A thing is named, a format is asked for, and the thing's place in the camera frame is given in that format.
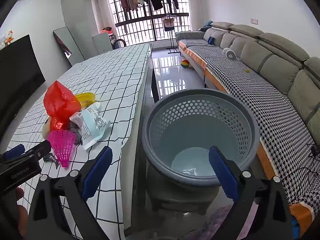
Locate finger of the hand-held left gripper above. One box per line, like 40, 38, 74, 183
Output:
21, 139, 52, 158
0, 144, 25, 162

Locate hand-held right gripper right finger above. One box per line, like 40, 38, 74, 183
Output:
208, 146, 293, 240

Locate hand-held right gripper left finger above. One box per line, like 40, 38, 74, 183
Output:
26, 146, 113, 240

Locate round beige disc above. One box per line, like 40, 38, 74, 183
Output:
42, 117, 54, 139

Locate pink plastic shuttlecock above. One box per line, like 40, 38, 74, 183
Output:
47, 129, 77, 167

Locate light blue packaging bag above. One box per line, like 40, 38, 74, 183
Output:
69, 104, 111, 150

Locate red plastic bag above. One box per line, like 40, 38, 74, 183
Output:
43, 80, 81, 132

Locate grey perforated basket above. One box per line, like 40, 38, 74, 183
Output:
141, 89, 262, 188

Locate person's left hand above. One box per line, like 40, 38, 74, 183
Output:
15, 187, 29, 233

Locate purple patterned rug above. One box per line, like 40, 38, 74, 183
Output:
160, 202, 250, 240

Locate black television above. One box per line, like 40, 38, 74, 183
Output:
0, 34, 46, 140

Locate houndstooth sofa cover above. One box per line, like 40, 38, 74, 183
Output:
175, 30, 320, 205

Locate white checkered tablecloth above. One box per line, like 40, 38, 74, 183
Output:
0, 44, 153, 240

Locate standing mirror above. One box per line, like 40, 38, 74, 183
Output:
53, 27, 85, 67

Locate white round device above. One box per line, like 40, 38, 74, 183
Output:
223, 47, 238, 60

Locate grey sofa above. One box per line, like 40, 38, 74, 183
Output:
175, 21, 320, 240

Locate white cabinet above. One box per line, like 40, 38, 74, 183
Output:
92, 33, 113, 55

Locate black garment stand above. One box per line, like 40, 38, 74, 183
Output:
161, 14, 181, 53

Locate black window grille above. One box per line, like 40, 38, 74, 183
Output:
108, 0, 190, 47

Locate black cable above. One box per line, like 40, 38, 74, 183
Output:
305, 142, 320, 178

